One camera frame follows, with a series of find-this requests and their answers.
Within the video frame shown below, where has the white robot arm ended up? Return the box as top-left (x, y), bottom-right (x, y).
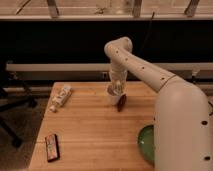
top-left (104, 37), bottom-right (213, 171)

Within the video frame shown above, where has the white ceramic cup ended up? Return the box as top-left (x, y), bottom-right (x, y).
top-left (106, 85), bottom-right (123, 105)

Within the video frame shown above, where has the brown chocolate bar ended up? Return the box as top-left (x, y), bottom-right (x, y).
top-left (117, 94), bottom-right (127, 112)

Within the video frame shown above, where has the white tube bottle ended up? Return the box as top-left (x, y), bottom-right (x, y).
top-left (49, 85), bottom-right (72, 113)

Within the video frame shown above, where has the green plate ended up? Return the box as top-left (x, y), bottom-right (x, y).
top-left (137, 125), bottom-right (155, 165)

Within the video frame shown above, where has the dark snack bar packet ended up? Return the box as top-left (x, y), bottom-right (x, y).
top-left (45, 134), bottom-right (60, 162)

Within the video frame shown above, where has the black office chair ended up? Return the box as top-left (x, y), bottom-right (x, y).
top-left (0, 59), bottom-right (38, 149)

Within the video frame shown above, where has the black cable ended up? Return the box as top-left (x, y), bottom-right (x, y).
top-left (139, 11), bottom-right (156, 58)

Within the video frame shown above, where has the white window rail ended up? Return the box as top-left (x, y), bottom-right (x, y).
top-left (6, 63), bottom-right (213, 82)

